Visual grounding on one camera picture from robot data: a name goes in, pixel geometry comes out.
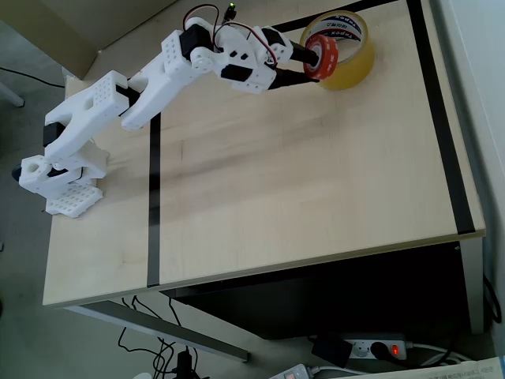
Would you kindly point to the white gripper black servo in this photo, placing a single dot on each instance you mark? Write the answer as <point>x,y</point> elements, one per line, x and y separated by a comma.
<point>263,75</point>

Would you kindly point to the red tape roll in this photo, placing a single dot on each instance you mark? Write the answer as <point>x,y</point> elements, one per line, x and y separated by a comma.
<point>329,55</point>

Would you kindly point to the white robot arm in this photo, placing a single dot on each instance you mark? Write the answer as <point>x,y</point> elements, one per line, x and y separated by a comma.
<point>158,85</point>

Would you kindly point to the large yellow tape roll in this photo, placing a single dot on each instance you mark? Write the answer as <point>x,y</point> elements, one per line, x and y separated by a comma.
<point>351,67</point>

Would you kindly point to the small board with green LED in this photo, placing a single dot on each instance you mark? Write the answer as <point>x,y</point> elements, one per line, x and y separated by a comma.
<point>230,12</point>

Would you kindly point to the cardboard box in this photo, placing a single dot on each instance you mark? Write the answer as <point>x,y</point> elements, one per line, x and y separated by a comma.
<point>79,27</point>

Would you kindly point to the grey table leg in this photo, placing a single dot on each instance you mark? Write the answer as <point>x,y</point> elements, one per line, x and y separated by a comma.
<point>475,284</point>

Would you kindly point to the black power adapter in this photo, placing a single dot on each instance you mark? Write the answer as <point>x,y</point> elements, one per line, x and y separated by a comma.
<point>331,351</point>

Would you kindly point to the grey table foot beam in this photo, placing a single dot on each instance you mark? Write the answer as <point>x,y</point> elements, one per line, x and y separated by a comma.
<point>165,327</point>

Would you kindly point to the black round plug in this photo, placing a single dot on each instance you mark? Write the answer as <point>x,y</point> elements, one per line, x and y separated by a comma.
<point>379,350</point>

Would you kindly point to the white power strip red switch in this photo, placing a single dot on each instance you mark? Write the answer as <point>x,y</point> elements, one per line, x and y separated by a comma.
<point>361,349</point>

